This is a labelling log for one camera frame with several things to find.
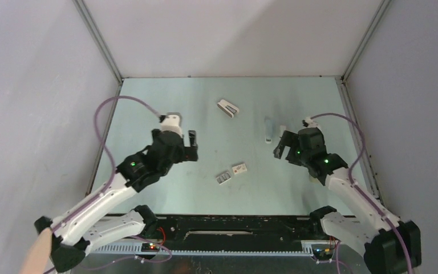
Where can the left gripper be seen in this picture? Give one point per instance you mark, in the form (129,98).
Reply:
(188,153)

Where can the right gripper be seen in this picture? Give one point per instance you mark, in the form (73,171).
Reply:
(291,140)

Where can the staple tray with staples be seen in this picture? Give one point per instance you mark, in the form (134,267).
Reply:
(223,177)

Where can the staple box sleeve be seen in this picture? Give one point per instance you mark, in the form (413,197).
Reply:
(239,168)

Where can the cream stapler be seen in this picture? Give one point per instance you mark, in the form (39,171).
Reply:
(312,179)

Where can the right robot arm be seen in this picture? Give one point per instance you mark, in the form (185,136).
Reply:
(387,244)

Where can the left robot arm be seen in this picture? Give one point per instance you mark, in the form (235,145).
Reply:
(76,233)

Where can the small white stapler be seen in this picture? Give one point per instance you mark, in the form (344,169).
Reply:
(282,129)

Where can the light blue stapler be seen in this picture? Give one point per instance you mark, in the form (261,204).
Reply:
(269,127)

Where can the beige object in corner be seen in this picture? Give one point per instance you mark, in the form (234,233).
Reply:
(37,257)

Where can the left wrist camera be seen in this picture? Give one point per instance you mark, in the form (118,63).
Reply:
(171,122)

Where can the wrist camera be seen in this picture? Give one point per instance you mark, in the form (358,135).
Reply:
(171,122)
(308,122)

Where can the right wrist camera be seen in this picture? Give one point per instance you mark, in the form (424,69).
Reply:
(308,122)

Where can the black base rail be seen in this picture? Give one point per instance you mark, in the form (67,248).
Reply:
(240,234)

